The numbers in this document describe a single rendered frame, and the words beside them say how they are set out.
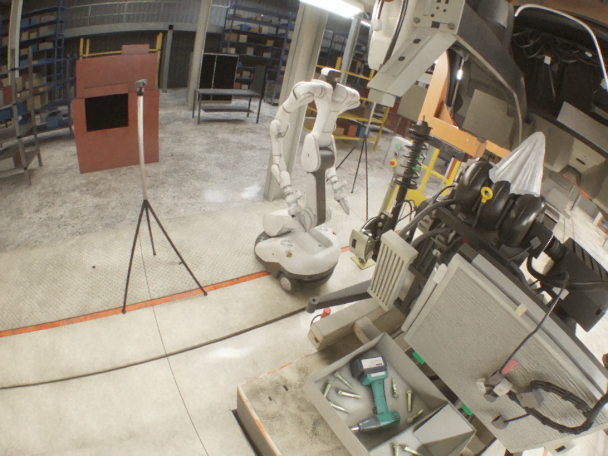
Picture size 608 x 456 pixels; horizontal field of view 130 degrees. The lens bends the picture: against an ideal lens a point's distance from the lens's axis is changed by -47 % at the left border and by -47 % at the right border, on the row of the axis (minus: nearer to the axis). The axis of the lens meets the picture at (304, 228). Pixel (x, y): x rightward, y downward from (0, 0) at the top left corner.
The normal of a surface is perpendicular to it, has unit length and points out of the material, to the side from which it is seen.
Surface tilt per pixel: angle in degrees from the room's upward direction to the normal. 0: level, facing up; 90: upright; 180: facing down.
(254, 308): 0
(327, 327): 0
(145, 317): 0
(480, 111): 90
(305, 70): 90
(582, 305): 90
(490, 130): 90
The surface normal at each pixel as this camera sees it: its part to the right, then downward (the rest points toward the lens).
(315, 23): 0.54, 0.57
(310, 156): -0.67, 0.29
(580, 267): -0.77, 0.04
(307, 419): 0.21, -0.80
